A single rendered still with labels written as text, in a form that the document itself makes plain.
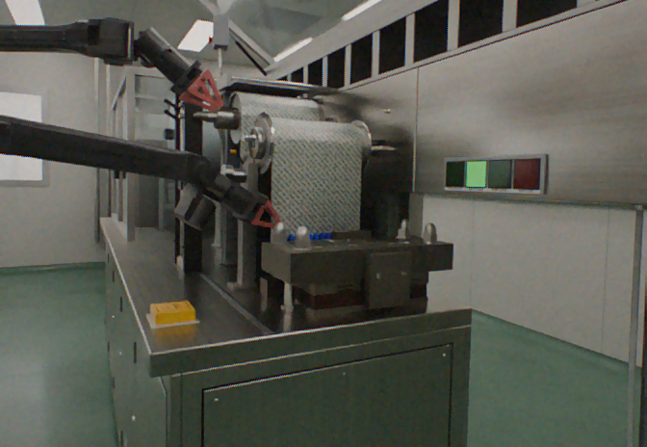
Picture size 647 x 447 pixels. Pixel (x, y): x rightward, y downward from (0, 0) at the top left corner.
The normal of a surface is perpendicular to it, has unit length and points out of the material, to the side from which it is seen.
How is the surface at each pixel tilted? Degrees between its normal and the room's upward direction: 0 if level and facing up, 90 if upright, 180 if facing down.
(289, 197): 90
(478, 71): 90
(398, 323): 90
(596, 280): 90
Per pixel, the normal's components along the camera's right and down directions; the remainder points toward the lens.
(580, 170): -0.89, 0.00
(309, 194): 0.46, 0.06
